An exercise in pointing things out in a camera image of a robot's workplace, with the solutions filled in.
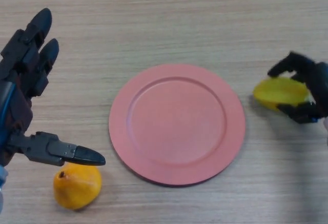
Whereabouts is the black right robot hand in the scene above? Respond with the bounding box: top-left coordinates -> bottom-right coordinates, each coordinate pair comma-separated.
267,51 -> 328,125

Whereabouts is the orange pear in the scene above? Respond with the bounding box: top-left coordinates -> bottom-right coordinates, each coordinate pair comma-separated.
53,162 -> 103,211

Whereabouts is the yellow starfruit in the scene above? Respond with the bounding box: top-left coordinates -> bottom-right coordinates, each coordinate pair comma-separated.
253,77 -> 310,112

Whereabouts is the pink round plate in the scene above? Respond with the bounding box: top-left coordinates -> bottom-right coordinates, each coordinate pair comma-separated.
108,64 -> 246,188

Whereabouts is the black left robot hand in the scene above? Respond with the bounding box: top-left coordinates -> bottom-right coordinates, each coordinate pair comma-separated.
0,8 -> 106,168

